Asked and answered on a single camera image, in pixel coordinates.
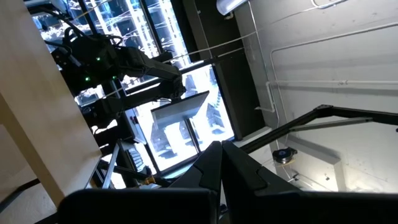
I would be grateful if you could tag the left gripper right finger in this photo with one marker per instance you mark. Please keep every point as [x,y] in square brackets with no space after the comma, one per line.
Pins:
[242,177]

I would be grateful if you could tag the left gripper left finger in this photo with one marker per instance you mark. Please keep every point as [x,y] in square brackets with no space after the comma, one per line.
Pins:
[203,177]

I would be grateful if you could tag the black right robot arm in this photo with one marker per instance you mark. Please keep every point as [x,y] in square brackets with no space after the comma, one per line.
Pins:
[93,53]

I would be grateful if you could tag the grey flat panel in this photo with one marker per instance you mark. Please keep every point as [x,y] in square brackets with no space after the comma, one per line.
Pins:
[180,109]

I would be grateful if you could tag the white ceiling light tube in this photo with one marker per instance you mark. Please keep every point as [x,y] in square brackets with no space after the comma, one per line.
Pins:
[230,5]

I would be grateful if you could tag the silver metal bracket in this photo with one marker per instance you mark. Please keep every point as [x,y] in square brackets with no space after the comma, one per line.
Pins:
[110,168]

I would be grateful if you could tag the black overhead rig frame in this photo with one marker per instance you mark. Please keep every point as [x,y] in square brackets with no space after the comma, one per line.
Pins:
[342,112]

